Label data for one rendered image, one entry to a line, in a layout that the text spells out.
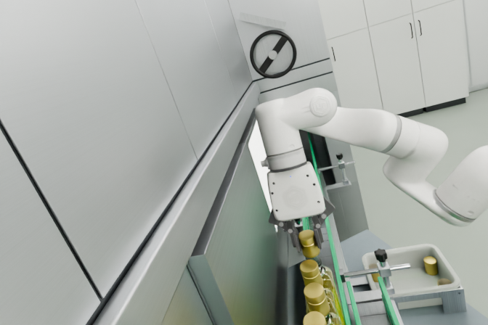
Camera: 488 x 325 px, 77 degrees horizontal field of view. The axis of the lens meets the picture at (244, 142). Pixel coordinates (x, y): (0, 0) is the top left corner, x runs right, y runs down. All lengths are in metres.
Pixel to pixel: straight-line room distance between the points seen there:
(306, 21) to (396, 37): 3.03
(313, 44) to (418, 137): 0.90
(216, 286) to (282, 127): 0.29
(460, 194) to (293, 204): 0.32
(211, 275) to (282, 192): 0.22
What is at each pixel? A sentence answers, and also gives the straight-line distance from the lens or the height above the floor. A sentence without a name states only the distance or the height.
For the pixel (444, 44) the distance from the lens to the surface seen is 4.66.
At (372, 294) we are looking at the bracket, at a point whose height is 0.89.
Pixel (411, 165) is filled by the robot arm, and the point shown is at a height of 1.24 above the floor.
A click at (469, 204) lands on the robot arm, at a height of 1.17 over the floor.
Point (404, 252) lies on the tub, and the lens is 1.14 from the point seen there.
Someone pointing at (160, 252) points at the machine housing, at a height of 1.39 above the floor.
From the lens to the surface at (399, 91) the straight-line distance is 4.56.
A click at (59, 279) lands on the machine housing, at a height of 1.45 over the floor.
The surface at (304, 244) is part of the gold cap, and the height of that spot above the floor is 1.18.
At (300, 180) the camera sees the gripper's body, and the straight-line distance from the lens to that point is 0.60.
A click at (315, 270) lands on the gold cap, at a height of 1.16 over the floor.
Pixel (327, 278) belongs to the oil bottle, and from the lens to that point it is 0.71.
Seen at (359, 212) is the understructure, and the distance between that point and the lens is 1.81.
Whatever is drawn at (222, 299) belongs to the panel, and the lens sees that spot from 0.52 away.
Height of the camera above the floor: 1.57
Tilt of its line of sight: 17 degrees down
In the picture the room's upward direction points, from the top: 18 degrees counter-clockwise
